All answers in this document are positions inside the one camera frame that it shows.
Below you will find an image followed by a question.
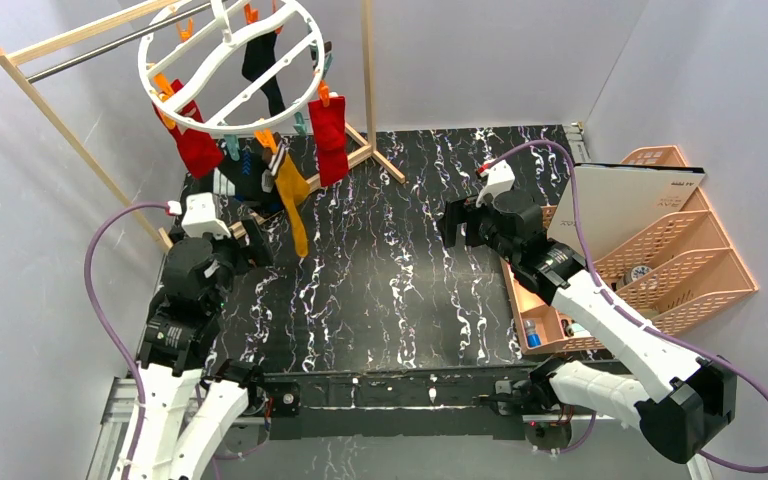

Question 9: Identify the mustard yellow sock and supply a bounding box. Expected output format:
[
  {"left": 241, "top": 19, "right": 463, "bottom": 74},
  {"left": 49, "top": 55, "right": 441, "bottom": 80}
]
[{"left": 268, "top": 141, "right": 310, "bottom": 258}]

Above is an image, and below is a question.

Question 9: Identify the white round clip hanger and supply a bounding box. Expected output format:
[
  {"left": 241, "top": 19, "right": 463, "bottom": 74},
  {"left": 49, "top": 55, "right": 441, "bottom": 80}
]
[{"left": 137, "top": 1, "right": 326, "bottom": 136}]

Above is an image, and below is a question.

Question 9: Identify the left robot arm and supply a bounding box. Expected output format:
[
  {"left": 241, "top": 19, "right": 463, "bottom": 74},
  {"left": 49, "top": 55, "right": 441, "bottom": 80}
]
[{"left": 111, "top": 219, "right": 273, "bottom": 479}]

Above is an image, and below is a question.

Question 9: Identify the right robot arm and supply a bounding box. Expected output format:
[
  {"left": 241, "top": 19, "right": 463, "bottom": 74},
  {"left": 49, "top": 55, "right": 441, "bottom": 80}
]
[{"left": 437, "top": 190, "right": 737, "bottom": 463}]

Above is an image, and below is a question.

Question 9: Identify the teal clothes clip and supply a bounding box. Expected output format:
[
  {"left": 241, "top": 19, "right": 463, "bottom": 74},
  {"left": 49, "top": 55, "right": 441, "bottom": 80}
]
[{"left": 223, "top": 135, "right": 241, "bottom": 161}]

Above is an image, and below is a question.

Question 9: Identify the left red sock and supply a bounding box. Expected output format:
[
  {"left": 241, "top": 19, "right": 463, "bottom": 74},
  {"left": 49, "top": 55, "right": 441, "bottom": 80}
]
[{"left": 152, "top": 74, "right": 224, "bottom": 179}]

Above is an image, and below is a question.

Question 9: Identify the red sock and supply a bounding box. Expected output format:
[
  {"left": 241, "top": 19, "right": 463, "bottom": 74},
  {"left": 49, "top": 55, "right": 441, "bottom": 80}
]
[
  {"left": 152, "top": 74, "right": 224, "bottom": 179},
  {"left": 308, "top": 96, "right": 349, "bottom": 187}
]

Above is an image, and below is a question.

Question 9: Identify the orange clothes clip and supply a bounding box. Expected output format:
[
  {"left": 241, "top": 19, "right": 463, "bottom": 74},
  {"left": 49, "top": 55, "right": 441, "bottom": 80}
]
[{"left": 254, "top": 129, "right": 280, "bottom": 154}]

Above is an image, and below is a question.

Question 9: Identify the blue capped bottle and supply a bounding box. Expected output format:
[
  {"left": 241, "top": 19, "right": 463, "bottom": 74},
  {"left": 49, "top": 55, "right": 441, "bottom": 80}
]
[{"left": 523, "top": 319, "right": 542, "bottom": 349}]

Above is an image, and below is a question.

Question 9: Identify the white flat box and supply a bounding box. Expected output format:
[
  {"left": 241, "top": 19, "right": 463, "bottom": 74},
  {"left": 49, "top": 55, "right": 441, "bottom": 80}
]
[{"left": 547, "top": 164, "right": 706, "bottom": 261}]

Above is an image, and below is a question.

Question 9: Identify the right red sock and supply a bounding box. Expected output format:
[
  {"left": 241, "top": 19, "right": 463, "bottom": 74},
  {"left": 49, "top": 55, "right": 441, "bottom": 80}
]
[{"left": 308, "top": 96, "right": 349, "bottom": 187}]

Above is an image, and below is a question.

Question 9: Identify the round metal can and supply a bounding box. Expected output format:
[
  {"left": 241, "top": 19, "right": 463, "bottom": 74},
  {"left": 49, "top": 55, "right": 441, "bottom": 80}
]
[{"left": 623, "top": 265, "right": 652, "bottom": 285}]

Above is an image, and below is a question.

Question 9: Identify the pink plastic file organizer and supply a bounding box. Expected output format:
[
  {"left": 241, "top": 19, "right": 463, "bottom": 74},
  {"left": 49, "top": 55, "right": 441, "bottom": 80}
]
[{"left": 499, "top": 145, "right": 760, "bottom": 357}]

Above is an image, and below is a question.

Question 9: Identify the metal rack rod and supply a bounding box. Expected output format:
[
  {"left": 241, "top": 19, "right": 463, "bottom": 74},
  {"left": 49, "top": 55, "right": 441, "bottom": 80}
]
[{"left": 26, "top": 2, "right": 210, "bottom": 84}]

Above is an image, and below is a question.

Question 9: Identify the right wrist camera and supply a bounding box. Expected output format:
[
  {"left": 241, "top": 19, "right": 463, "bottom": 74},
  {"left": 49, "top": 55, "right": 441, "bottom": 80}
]
[{"left": 476, "top": 159, "right": 515, "bottom": 207}]

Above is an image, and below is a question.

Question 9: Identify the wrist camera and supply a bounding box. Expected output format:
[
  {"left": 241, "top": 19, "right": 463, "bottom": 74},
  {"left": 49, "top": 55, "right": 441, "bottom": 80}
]
[
  {"left": 476, "top": 159, "right": 515, "bottom": 207},
  {"left": 181, "top": 192, "right": 231, "bottom": 239}
]

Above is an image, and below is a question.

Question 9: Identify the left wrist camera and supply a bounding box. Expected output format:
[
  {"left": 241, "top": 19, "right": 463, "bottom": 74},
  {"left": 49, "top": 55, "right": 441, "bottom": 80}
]
[{"left": 181, "top": 192, "right": 231, "bottom": 239}]

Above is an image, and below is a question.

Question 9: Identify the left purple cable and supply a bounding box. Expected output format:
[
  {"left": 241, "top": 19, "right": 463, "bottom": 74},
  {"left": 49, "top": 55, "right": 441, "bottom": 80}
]
[{"left": 83, "top": 201, "right": 183, "bottom": 480}]

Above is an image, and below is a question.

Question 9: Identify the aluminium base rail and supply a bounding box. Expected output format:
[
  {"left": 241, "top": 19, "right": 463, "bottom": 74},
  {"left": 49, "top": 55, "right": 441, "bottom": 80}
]
[{"left": 85, "top": 360, "right": 717, "bottom": 480}]

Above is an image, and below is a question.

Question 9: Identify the wooden clothes rack frame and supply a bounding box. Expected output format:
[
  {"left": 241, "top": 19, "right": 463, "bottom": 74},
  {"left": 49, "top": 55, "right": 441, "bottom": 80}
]
[{"left": 0, "top": 0, "right": 407, "bottom": 253}]

